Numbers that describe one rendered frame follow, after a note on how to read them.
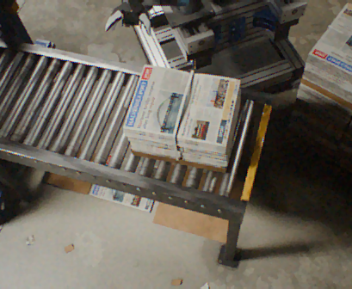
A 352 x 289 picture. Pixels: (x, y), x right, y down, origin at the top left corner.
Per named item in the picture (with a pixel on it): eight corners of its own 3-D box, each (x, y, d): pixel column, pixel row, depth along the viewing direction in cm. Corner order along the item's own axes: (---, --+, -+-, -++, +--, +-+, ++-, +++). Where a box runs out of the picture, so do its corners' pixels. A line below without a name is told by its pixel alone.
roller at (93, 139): (128, 77, 198) (126, 70, 193) (89, 168, 178) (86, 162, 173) (118, 75, 199) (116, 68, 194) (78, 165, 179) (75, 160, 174)
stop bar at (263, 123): (272, 107, 180) (272, 105, 178) (249, 203, 161) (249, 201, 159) (264, 106, 180) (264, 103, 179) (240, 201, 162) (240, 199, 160)
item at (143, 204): (164, 168, 257) (164, 167, 256) (149, 212, 245) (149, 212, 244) (107, 153, 264) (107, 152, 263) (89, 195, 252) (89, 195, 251)
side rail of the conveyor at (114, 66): (270, 108, 194) (274, 93, 183) (268, 118, 191) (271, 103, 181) (9, 52, 219) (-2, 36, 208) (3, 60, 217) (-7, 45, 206)
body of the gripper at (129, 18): (141, 30, 156) (145, 6, 162) (141, 13, 149) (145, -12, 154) (120, 27, 156) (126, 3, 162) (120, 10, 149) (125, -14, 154)
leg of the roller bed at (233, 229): (236, 252, 232) (244, 212, 172) (233, 262, 230) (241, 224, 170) (225, 249, 233) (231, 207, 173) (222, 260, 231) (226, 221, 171)
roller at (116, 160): (155, 83, 195) (154, 76, 191) (119, 175, 175) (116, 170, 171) (145, 81, 196) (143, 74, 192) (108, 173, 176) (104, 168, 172)
